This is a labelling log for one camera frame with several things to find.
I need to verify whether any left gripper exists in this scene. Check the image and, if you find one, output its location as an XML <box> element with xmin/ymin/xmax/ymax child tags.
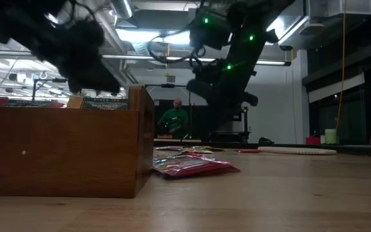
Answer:
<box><xmin>33</xmin><ymin>18</ymin><xmax>122</xmax><ymax>95</ymax></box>

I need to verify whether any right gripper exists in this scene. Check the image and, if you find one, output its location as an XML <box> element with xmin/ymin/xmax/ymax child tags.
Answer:
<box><xmin>186</xmin><ymin>44</ymin><xmax>261</xmax><ymax>142</ymax></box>

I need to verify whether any yellow mango tea packet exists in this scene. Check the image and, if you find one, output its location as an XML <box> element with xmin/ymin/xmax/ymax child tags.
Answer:
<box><xmin>66</xmin><ymin>95</ymin><xmax>129</xmax><ymax>111</ymax></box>
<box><xmin>185</xmin><ymin>146</ymin><xmax>215</xmax><ymax>155</ymax></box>

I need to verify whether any wooden tea organizer box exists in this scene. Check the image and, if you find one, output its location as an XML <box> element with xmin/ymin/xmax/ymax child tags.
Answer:
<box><xmin>0</xmin><ymin>85</ymin><xmax>156</xmax><ymax>199</ymax></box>

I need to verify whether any black tripod stand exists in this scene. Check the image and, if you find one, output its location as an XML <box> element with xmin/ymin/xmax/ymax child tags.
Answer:
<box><xmin>242</xmin><ymin>106</ymin><xmax>250</xmax><ymax>142</ymax></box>

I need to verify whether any person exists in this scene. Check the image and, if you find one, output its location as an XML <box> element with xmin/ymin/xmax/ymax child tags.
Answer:
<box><xmin>157</xmin><ymin>98</ymin><xmax>189</xmax><ymax>140</ymax></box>

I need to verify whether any long ceiling light bar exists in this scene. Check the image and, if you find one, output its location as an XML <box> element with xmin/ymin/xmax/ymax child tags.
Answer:
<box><xmin>0</xmin><ymin>50</ymin><xmax>292</xmax><ymax>67</ymax></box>

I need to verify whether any pale green cup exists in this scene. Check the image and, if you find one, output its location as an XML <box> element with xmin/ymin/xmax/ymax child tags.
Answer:
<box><xmin>324</xmin><ymin>128</ymin><xmax>338</xmax><ymax>145</ymax></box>

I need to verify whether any black gantry frame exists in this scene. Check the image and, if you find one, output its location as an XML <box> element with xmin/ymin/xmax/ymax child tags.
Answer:
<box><xmin>31</xmin><ymin>78</ymin><xmax>77</xmax><ymax>101</ymax></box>
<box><xmin>144</xmin><ymin>83</ymin><xmax>191</xmax><ymax>97</ymax></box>

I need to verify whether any round woven rope coaster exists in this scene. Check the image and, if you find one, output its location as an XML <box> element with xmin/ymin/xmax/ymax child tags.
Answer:
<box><xmin>257</xmin><ymin>146</ymin><xmax>338</xmax><ymax>156</ymax></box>

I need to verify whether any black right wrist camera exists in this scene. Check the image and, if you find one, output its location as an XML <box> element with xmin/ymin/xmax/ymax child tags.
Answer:
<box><xmin>189</xmin><ymin>9</ymin><xmax>234</xmax><ymax>51</ymax></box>

